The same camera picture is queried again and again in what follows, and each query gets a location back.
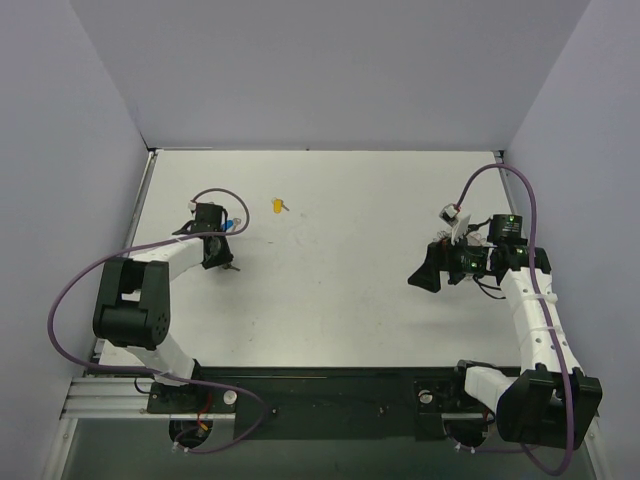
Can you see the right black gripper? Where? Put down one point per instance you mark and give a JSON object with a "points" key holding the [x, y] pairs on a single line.
{"points": [[445, 262]]}

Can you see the yellow tag key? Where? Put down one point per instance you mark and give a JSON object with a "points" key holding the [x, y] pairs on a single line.
{"points": [[279, 206]]}

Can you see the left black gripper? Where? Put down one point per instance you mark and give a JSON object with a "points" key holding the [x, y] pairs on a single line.
{"points": [[220, 251]]}

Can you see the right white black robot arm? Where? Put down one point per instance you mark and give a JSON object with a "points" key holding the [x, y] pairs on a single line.
{"points": [[551, 402]]}

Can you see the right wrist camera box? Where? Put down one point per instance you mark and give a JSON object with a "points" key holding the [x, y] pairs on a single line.
{"points": [[458, 222]]}

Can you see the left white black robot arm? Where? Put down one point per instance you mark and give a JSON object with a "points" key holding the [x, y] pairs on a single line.
{"points": [[133, 308]]}

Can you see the blue tag key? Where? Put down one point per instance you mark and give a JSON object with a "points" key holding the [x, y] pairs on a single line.
{"points": [[233, 224]]}

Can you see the aluminium frame rail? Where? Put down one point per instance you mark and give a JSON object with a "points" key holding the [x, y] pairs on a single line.
{"points": [[110, 398]]}

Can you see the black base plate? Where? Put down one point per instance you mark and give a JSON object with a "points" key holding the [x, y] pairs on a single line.
{"points": [[425, 403]]}

